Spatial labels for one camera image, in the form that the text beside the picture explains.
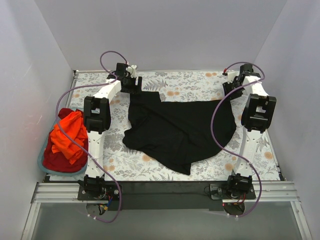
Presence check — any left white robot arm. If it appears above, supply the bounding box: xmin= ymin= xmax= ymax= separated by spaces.
xmin=80 ymin=63 xmax=142 ymax=200

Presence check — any black t shirt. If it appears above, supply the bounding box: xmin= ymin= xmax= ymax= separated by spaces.
xmin=122 ymin=91 xmax=237 ymax=175

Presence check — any orange t shirt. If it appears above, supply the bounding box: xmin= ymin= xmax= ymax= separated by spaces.
xmin=49 ymin=108 xmax=88 ymax=165

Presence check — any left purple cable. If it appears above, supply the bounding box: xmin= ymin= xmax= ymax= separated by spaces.
xmin=54 ymin=50 xmax=131 ymax=224

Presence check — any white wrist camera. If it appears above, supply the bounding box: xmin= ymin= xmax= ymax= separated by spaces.
xmin=127 ymin=64 xmax=138 ymax=78
xmin=222 ymin=69 xmax=238 ymax=83

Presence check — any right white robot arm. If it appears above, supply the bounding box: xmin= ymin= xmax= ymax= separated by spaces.
xmin=222 ymin=62 xmax=277 ymax=199

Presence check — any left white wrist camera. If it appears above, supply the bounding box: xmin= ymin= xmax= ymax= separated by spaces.
xmin=127 ymin=64 xmax=138 ymax=78

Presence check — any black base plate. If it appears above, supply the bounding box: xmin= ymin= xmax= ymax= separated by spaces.
xmin=77 ymin=181 xmax=242 ymax=211

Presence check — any aluminium rail frame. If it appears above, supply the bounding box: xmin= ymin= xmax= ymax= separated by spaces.
xmin=22 ymin=181 xmax=312 ymax=240

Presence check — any teal plastic basket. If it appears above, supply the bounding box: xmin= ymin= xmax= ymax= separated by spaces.
xmin=37 ymin=107 xmax=91 ymax=177

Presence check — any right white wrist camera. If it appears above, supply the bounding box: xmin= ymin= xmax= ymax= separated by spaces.
xmin=222 ymin=69 xmax=238 ymax=83

